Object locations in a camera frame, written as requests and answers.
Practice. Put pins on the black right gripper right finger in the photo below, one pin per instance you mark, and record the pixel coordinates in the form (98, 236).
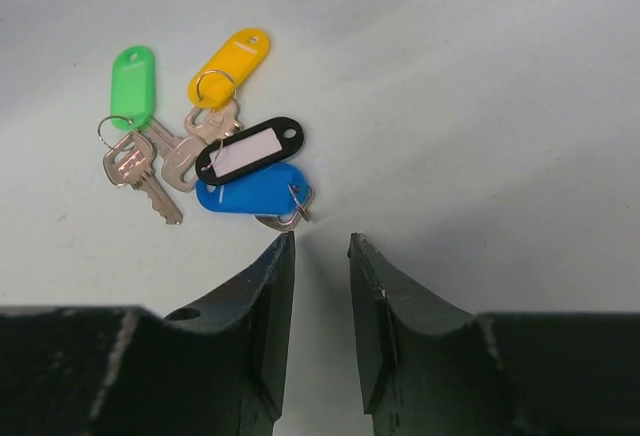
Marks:
(427, 367)

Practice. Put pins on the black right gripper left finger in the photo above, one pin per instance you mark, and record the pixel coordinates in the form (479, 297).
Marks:
(216, 366)

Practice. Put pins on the blue tag key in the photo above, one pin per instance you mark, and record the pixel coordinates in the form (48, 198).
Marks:
(278, 196)

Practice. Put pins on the black tag key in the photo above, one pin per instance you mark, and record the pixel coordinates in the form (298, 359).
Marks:
(185, 160)

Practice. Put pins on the loose yellow tag key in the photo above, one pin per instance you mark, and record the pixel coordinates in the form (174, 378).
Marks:
(213, 89)

